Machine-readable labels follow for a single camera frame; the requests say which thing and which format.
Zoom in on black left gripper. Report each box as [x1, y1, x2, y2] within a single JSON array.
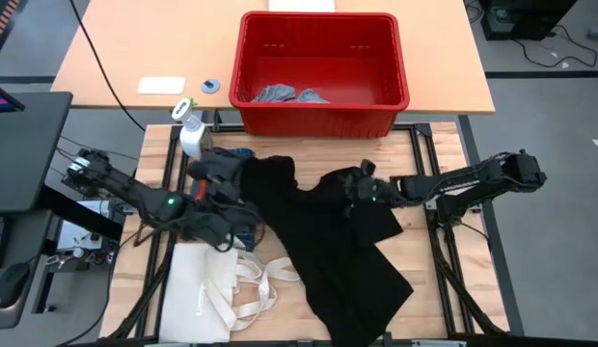
[[181, 186, 262, 253]]

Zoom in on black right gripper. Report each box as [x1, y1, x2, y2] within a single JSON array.
[[343, 158, 395, 219]]

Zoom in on dark grey garment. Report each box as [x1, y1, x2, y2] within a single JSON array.
[[186, 147, 247, 187]]

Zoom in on black garment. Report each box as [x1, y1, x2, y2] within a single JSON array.
[[239, 154, 415, 347]]

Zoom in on blue plaid garment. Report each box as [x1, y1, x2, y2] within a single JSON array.
[[225, 147, 258, 253]]

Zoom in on red plastic laundry bin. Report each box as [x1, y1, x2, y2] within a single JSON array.
[[229, 12, 411, 140]]

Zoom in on white canvas tote bag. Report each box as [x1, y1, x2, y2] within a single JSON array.
[[157, 240, 302, 344]]

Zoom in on white spray bottle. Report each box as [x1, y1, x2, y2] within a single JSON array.
[[171, 95, 215, 160]]

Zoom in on small light grey cloth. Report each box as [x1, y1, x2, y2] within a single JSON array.
[[294, 88, 332, 105], [252, 83, 298, 104]]

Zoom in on white rectangular pad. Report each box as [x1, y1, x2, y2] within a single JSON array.
[[137, 76, 187, 95]]

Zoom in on light orange desk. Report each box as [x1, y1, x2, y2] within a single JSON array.
[[51, 0, 497, 116]]

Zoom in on dark grey flat panel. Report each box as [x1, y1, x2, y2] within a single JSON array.
[[0, 91, 73, 216]]

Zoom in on black computer mouse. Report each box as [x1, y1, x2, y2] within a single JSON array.
[[0, 262, 33, 309]]

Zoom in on grey workstation desk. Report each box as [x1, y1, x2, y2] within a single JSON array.
[[0, 211, 57, 334]]

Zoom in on black computer case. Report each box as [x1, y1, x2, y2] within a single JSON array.
[[479, 0, 580, 42]]

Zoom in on computer monitor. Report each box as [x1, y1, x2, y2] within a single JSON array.
[[0, 81, 26, 115]]

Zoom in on orange black striped strip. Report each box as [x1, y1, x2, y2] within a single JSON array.
[[0, 0, 21, 52]]

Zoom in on black aluminium rig frame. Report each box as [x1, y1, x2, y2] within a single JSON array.
[[105, 122, 515, 347]]

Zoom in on long black desk cable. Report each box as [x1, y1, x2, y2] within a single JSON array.
[[68, 0, 147, 133]]

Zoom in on black floor cable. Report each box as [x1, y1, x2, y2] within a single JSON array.
[[513, 23, 598, 68]]

